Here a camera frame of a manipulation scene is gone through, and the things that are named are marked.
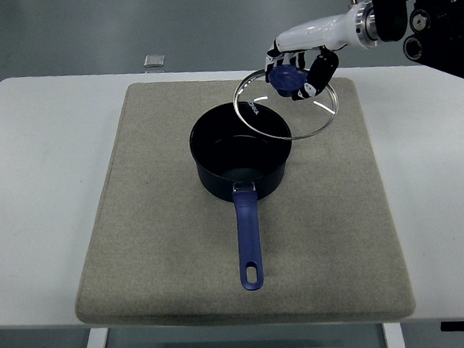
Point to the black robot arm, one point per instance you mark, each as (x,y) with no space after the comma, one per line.
(444,16)

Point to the white and black hand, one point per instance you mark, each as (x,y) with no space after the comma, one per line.
(314,35)

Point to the glass lid with blue knob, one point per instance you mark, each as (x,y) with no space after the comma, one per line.
(287,79)

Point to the beige fabric mat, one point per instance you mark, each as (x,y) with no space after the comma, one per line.
(161,246)

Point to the small silver floor plate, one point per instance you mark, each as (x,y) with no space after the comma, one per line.
(154,60)

